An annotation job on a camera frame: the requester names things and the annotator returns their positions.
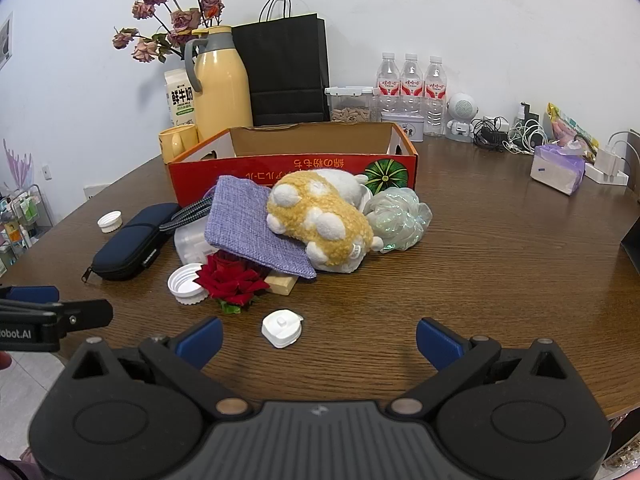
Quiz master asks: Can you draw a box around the wall poster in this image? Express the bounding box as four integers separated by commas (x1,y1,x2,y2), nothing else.
0,12,14,71

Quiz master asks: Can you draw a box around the red cardboard box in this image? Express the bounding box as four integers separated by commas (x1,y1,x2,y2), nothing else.
167,121,419,208

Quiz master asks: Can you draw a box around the printed tin box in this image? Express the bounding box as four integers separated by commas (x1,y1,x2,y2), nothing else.
381,111,425,144

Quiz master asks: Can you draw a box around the wooden block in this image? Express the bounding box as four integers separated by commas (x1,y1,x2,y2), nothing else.
264,272,299,297

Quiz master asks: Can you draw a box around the black stand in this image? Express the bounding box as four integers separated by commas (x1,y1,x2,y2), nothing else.
620,220,640,276

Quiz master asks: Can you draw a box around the white cable tangle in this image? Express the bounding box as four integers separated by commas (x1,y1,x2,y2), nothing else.
502,119,549,155

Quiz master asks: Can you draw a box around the dark blue zip case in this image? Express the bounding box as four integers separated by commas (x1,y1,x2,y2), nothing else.
81,203,182,282

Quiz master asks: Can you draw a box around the purple tissue pack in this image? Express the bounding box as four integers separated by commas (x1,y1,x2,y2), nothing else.
530,141,587,196

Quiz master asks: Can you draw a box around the white milk carton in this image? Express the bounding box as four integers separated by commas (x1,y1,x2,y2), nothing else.
164,67,199,131

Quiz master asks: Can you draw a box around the iridescent plastic bag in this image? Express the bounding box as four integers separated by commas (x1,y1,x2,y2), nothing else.
362,187,434,254

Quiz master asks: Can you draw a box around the black paper bag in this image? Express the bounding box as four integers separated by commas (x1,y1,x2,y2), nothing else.
231,0,331,127

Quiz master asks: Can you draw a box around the purple branch decoration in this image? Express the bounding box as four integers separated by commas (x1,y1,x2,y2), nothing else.
2,139,34,192

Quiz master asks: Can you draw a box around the yellow thermos jug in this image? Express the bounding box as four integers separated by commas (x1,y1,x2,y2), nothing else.
184,26,254,142

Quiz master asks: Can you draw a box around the purple fabric pouch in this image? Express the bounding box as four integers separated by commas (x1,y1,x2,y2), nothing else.
204,175,319,281

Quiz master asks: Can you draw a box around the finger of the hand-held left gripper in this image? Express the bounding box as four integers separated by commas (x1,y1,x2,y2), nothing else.
52,299,114,334
0,286,60,306

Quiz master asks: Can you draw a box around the small white bottle cap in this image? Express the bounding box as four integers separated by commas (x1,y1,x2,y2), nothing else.
97,211,125,234

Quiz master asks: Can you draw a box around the dried rose bouquet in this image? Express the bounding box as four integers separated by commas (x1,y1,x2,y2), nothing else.
111,0,226,65

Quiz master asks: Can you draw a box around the clear plastic box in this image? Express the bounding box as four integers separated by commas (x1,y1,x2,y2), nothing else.
173,220,222,266

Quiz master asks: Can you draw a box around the white power strip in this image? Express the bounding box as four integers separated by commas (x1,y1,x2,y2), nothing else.
585,130,640,187

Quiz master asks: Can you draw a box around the colourful snack packet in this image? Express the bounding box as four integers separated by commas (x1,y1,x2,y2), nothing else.
546,102,601,164

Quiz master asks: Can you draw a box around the clear seed container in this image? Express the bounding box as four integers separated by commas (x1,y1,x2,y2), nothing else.
325,86,377,124

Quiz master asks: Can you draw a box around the clear water bottle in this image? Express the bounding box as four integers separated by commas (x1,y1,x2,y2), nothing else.
400,53,426,117
424,56,448,137
376,52,401,124

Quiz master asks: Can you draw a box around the storage rack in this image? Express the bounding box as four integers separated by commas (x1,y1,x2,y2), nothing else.
0,184,54,277

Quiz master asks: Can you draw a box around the white flip cap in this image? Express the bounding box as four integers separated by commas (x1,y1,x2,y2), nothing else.
261,310,305,350

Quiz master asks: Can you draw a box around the grey braided cord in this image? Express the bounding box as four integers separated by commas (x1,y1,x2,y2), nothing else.
159,194,219,234

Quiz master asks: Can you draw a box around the black charger cable tangle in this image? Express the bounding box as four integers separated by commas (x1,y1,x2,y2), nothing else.
472,116,512,152

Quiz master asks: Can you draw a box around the white robot speaker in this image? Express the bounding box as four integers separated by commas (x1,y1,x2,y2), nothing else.
445,92,482,144

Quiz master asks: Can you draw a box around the yellow white plush toy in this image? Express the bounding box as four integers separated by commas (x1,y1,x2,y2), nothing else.
265,169,385,274

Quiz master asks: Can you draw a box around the yellow mug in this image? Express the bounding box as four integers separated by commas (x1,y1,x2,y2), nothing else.
159,124,200,165

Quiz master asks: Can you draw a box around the red artificial rose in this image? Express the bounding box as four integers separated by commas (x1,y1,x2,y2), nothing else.
194,254,271,315

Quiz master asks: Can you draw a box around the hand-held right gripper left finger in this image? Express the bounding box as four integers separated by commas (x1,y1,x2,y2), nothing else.
65,316,251,417

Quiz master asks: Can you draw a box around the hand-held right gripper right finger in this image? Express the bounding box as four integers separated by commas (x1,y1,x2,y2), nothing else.
390,317,574,417

